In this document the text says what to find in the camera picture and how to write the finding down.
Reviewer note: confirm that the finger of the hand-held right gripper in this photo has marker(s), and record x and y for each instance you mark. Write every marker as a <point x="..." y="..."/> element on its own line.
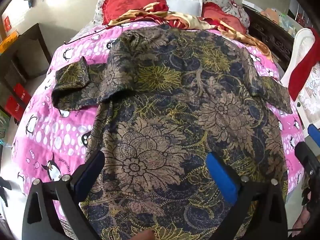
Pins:
<point x="314" y="133"/>
<point x="305" y="158"/>

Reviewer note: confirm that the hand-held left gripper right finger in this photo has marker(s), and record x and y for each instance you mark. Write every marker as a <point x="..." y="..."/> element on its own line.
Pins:
<point x="221" y="175"/>

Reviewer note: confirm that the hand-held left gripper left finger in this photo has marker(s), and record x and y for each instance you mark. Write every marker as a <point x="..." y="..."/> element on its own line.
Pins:
<point x="91" y="171"/>

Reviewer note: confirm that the brown floral patterned shirt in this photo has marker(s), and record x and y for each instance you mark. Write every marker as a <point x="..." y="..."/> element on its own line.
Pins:
<point x="162" y="105"/>

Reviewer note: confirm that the white embroidered cloth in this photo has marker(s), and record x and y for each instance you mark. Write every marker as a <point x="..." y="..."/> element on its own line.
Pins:
<point x="312" y="92"/>

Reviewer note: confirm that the pink penguin print blanket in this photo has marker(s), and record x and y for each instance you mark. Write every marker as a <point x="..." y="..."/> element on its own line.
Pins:
<point x="50" y="130"/>

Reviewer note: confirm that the white chair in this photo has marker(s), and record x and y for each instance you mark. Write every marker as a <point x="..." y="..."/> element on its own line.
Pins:
<point x="303" y="40"/>

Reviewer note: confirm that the red box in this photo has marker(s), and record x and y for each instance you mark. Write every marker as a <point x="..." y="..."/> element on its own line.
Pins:
<point x="13" y="107"/>
<point x="23" y="93"/>

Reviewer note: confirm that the peach coloured bag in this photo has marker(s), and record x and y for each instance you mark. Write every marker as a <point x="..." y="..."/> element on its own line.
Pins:
<point x="270" y="14"/>

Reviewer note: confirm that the dark wooden desk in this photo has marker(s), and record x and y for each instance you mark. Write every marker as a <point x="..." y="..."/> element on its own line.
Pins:
<point x="30" y="52"/>

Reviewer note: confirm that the red ruffled pillow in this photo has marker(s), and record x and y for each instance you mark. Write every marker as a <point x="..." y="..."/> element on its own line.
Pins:
<point x="217" y="13"/>
<point x="125" y="5"/>

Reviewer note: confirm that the gold and red satin cloth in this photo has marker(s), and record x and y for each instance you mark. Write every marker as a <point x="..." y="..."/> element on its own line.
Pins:
<point x="195" y="20"/>

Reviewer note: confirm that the white pillow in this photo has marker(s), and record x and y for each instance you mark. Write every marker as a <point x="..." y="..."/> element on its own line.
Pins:
<point x="185" y="5"/>

